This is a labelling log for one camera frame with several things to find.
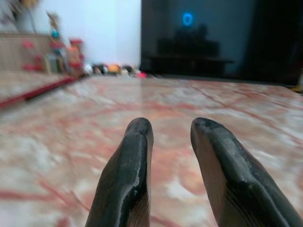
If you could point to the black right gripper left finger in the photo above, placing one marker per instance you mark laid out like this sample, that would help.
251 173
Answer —
127 170

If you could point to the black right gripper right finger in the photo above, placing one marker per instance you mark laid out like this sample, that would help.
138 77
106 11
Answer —
236 170

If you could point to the row of small toy figures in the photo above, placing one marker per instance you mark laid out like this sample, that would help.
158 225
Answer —
116 69

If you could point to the red lidded snack jar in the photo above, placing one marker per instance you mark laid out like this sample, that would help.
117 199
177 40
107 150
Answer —
76 53

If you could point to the large black television screen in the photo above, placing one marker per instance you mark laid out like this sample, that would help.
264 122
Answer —
220 39

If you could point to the dried flower bouquet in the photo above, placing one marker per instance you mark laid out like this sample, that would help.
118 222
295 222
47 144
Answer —
54 24

